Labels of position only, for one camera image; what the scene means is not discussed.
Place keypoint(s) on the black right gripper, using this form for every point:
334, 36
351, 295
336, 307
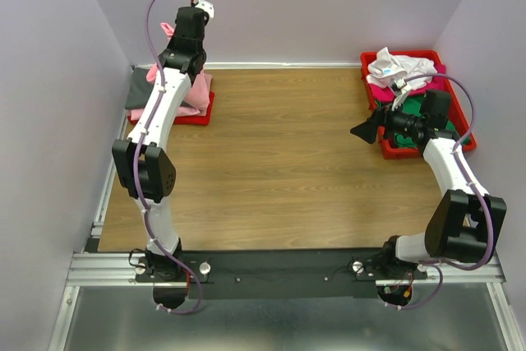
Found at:
380, 123

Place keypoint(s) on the light pink t shirt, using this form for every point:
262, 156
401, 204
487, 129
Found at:
198, 95

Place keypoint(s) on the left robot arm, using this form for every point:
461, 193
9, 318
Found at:
143, 166

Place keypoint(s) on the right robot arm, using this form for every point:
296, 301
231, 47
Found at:
466, 224

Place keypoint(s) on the magenta t shirt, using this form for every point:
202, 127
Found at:
420, 86

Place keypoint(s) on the green t shirt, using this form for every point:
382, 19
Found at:
412, 105

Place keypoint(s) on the red plastic bin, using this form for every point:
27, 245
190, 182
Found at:
387, 151

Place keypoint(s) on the white t shirt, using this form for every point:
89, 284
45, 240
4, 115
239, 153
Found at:
386, 68

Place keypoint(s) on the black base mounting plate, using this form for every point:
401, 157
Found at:
271, 274

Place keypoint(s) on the folded red t shirt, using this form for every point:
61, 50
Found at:
209, 111

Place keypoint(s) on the folded grey t shirt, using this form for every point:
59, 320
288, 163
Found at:
139, 91

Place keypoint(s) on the folded pink t shirt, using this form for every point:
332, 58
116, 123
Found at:
185, 115

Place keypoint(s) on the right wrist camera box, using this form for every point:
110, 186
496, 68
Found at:
401, 89

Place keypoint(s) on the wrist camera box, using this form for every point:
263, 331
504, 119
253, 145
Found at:
206, 6
401, 89

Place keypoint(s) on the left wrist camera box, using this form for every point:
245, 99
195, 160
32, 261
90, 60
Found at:
206, 6

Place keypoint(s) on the aluminium frame rail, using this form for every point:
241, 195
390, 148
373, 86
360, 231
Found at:
277, 169

